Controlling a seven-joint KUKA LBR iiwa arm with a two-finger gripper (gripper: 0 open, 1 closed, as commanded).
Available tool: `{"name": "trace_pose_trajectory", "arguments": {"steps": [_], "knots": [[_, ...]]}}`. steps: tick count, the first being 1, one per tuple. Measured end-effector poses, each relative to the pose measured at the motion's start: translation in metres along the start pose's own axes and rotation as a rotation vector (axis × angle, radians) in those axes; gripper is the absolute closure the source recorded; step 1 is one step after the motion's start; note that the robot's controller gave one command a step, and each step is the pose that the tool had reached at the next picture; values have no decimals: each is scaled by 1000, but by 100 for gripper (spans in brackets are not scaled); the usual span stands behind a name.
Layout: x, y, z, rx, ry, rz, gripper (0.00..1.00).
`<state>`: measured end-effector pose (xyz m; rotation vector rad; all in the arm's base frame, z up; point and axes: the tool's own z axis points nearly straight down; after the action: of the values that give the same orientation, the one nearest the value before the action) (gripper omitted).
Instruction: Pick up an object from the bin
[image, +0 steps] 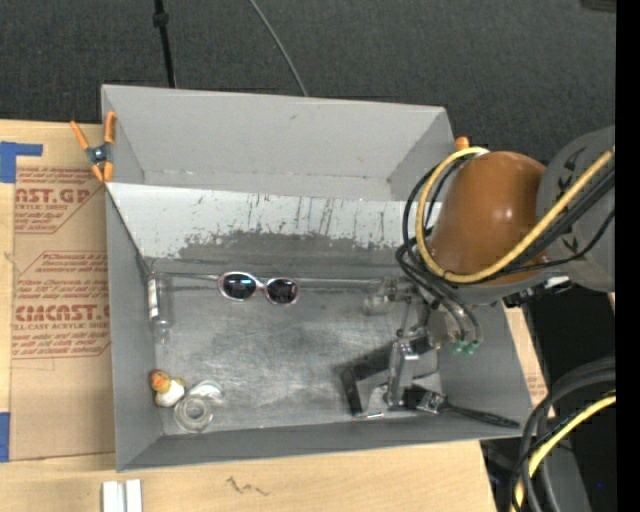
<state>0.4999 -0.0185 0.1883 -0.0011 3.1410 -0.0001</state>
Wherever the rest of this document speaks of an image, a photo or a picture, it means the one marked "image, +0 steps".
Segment clear glass ring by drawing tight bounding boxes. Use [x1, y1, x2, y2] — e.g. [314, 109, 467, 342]
[172, 396, 215, 434]

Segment grey metal bin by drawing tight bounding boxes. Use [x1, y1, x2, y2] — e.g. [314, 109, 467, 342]
[99, 83, 534, 474]

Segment brown cardboard board, red print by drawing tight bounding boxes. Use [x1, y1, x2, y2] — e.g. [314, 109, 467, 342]
[0, 118, 117, 462]

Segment clear glass cup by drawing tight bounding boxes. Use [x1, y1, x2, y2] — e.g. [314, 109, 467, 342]
[360, 278, 402, 317]

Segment white-framed dark sunglasses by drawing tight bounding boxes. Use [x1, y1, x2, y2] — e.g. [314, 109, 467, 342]
[216, 270, 301, 307]

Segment black angular block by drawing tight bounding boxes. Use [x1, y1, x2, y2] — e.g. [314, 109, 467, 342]
[340, 344, 442, 419]

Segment clear glass bottle, white label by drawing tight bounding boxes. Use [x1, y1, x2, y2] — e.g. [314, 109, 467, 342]
[146, 272, 175, 345]

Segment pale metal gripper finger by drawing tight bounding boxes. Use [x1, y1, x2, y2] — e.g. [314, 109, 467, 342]
[397, 339, 440, 391]
[384, 352, 409, 409]

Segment black-handled metal tool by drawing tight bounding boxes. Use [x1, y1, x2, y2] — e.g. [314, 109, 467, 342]
[402, 388, 522, 429]

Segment white and orange toy duck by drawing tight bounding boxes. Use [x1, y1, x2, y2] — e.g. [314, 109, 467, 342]
[148, 368, 187, 409]

